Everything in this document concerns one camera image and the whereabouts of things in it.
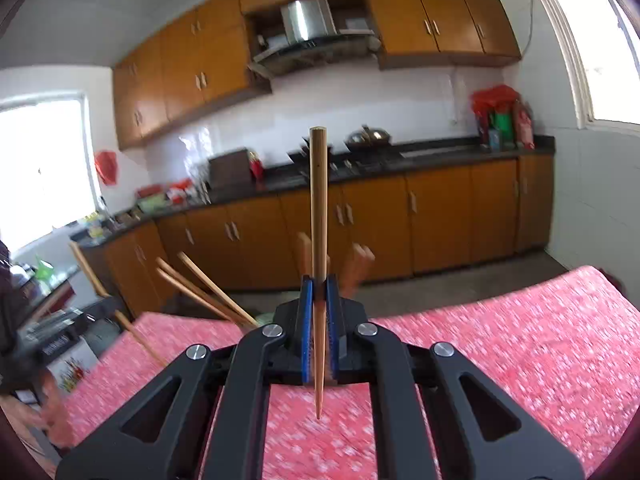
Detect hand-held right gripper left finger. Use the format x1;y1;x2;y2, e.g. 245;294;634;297
55;275;315;480

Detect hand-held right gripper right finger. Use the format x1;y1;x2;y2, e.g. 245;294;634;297
326;275;586;480

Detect light bamboo chopstick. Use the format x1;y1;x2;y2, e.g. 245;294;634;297
178;252;259;327
69;241;168;368
155;258;251;330
295;232;315;281
308;126;329;421
156;269;242;327
341;242;376;293

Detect person's left hand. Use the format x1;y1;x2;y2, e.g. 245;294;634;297
37;370;78;453

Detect cluttered side table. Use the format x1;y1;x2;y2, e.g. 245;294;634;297
9;255;103;393

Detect brown lower kitchen cabinets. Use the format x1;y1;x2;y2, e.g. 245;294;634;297
80;152;556;322

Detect brown kitchen cabinets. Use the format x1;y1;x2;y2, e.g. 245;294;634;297
80;152;556;322
112;0;523;151

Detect green plastic basin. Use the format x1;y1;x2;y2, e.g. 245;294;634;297
137;195;170;214

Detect red floral tablecloth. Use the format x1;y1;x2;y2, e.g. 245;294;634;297
50;265;632;480

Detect window above sink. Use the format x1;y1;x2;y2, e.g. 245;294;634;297
0;91;99;257

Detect black gas stove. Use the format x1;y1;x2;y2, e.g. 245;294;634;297
289;151;402;177

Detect dark wooden cutting board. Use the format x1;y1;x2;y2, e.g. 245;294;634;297
207;147;253;189

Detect steel cups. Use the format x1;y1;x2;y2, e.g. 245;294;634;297
192;165;212;197

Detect red and white plastic bag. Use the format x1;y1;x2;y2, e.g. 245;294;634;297
167;179;197;207

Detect black wok with lid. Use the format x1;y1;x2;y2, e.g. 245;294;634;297
344;124;394;152

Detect black kitchen countertop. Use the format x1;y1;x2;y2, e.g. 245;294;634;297
70;135;557;249

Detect red bag with bottles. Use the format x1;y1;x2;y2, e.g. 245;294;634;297
471;85;536;152

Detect steel range hood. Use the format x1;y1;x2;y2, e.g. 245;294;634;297
246;0;384;81

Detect brown upper kitchen cabinets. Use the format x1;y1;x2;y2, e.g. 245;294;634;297
112;0;523;151

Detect large side window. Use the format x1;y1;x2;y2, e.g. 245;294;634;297
532;0;640;130

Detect red bag on wall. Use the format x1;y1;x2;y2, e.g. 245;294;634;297
94;150;120;186

